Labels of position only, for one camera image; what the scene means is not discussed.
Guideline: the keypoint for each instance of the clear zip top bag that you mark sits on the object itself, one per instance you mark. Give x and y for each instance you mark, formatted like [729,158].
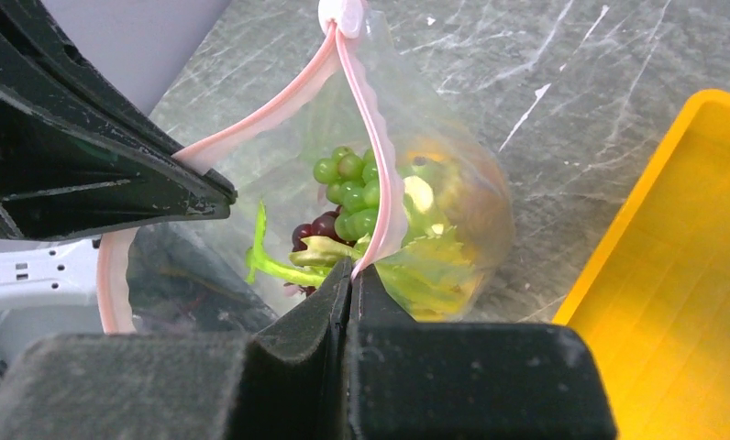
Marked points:
[356,91]

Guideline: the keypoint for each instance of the yellow banana bunch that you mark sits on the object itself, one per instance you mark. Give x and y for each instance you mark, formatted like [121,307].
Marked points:
[461,229]

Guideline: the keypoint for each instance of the green grape bunch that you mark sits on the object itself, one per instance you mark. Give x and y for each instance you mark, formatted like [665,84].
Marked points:
[351,179]

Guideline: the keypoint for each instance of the yellow plastic tray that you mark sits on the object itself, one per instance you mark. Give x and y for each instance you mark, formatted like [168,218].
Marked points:
[653,301]

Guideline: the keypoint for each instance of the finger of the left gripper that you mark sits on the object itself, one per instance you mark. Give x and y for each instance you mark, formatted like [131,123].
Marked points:
[69,170]
[31,37]

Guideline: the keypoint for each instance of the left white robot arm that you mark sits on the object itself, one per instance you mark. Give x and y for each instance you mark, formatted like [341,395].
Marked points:
[62,274]

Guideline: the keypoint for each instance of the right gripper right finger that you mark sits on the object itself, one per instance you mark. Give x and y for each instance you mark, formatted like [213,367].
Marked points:
[412,380]

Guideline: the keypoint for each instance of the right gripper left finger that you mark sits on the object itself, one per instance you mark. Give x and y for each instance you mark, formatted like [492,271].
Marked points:
[281,383]

